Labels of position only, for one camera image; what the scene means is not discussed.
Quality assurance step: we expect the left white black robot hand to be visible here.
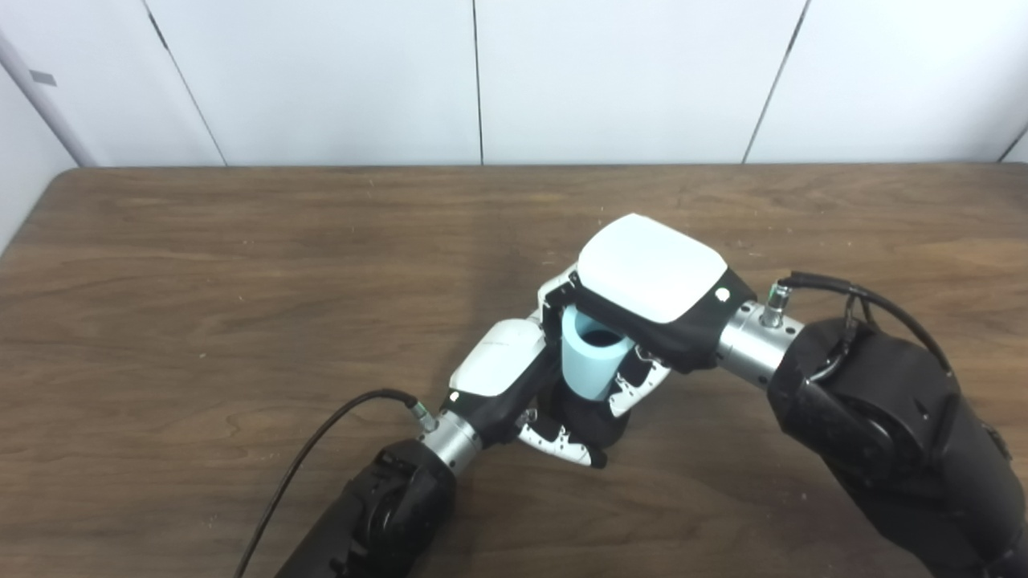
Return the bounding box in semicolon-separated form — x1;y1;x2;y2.
440;317;609;470

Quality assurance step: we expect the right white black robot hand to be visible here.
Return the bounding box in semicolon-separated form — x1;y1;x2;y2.
536;213;757;418

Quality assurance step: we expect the light blue cup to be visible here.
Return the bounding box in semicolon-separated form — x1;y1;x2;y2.
561;307;637;402

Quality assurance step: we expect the black cup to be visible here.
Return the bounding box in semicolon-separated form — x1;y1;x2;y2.
534;377;635;454

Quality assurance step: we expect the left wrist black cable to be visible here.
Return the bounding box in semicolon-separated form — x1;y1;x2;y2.
233;389;439;578

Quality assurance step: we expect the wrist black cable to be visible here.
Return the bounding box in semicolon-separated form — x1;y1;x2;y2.
767;271;957;382
233;389;439;578

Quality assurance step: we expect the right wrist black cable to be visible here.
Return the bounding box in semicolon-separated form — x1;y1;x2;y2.
767;271;957;382

